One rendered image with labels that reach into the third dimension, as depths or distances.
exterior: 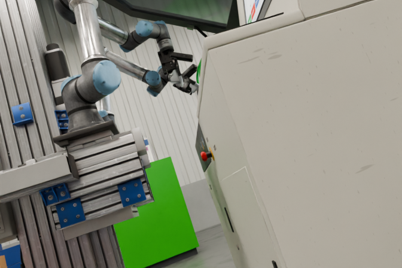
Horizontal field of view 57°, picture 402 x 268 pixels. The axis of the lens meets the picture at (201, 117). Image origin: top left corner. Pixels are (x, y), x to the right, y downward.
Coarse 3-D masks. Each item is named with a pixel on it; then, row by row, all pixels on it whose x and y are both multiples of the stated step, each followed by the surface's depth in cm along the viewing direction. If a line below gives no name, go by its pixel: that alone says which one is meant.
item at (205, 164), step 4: (200, 132) 150; (196, 136) 178; (200, 136) 156; (196, 140) 186; (200, 140) 162; (196, 144) 195; (200, 144) 169; (196, 148) 206; (200, 148) 176; (204, 148) 157; (200, 152) 184; (200, 156) 193; (200, 160) 203; (208, 160) 156; (204, 164) 185; (208, 164) 163; (204, 168) 195
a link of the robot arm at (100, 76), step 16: (64, 0) 152; (80, 0) 147; (96, 0) 151; (80, 16) 145; (96, 16) 149; (80, 32) 144; (96, 32) 145; (96, 48) 142; (96, 64) 138; (112, 64) 141; (80, 80) 140; (96, 80) 135; (112, 80) 138; (96, 96) 140
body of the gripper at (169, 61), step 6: (168, 48) 186; (162, 54) 187; (168, 54) 188; (162, 60) 185; (168, 60) 185; (174, 60) 185; (162, 66) 184; (168, 66) 185; (174, 66) 185; (168, 72) 189
